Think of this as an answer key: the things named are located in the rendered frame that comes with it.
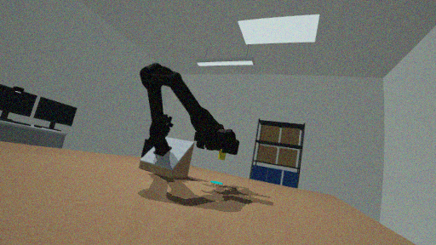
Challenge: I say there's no yellow cylinder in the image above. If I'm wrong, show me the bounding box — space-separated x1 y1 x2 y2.
218 149 226 161

